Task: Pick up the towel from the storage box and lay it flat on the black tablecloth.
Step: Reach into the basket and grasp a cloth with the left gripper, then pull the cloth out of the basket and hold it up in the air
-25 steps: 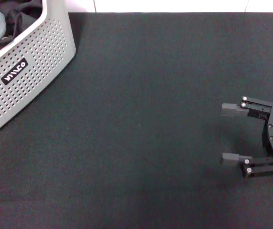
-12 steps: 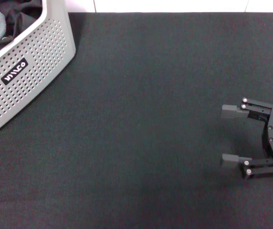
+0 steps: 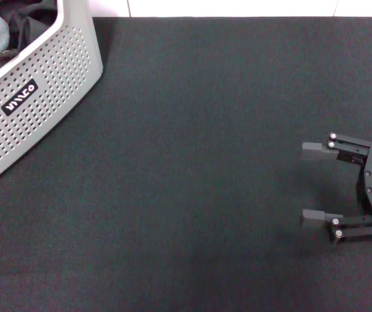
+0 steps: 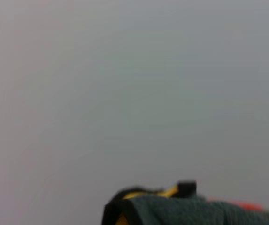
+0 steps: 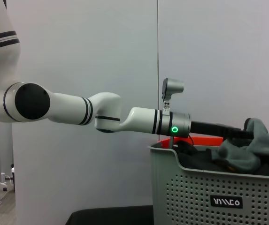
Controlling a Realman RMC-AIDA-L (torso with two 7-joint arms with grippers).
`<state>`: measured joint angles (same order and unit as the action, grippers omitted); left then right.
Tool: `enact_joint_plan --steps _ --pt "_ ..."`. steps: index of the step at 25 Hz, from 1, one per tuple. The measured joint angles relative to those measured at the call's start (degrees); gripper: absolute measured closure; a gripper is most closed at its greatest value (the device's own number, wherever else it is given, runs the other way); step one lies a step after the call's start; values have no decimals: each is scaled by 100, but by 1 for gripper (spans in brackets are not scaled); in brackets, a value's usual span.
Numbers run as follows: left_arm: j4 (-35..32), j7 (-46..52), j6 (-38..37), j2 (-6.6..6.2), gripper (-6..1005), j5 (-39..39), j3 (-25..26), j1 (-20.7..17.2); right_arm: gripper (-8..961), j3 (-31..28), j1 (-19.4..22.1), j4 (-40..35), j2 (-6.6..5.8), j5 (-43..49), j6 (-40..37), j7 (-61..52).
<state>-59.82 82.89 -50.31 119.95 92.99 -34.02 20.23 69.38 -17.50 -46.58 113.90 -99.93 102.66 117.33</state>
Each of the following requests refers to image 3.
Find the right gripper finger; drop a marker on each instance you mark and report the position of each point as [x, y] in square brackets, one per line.
[351, 229]
[344, 146]

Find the black tablecloth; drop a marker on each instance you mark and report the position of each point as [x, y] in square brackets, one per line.
[189, 162]

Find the grey perforated storage box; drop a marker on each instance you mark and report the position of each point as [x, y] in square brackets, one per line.
[49, 81]

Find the black crumpled cloth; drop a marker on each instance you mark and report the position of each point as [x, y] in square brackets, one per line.
[33, 26]

